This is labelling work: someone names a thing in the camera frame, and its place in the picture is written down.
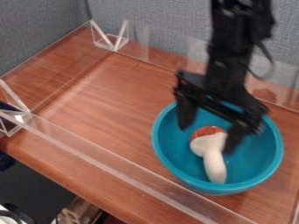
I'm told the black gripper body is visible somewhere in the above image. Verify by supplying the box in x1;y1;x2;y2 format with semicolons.
172;50;268;133

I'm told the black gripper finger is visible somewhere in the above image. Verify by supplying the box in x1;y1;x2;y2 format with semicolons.
177;94;197;130
223;122;248;154

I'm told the plush mushroom with brown cap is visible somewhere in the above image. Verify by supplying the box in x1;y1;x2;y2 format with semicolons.
189;126;227;184

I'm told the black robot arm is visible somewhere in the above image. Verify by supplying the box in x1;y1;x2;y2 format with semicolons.
172;0;275;153

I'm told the blue plastic bowl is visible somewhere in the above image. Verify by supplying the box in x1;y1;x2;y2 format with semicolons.
152;103;284;196

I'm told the clear acrylic barrier back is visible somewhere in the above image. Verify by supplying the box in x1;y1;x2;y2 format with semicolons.
119;22;299;113

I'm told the clear acrylic barrier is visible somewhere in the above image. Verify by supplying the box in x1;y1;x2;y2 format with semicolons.
1;22;96;88
1;115;256;224
119;22;299;113

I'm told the clear acrylic barrier left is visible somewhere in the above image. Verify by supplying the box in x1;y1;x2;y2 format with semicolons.
1;22;96;88

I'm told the clear acrylic barrier front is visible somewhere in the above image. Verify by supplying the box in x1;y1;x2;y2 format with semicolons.
1;115;256;224

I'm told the light wooden object below table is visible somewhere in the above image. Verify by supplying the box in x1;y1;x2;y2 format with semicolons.
51;197;103;224

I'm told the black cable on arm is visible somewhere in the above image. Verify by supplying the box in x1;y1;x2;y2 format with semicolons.
248;40;276;81

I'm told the clear acrylic corner bracket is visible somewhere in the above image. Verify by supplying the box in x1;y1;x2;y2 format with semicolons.
89;19;128;52

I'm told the clear acrylic bracket left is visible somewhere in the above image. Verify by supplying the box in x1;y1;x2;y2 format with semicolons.
0;79;32;137

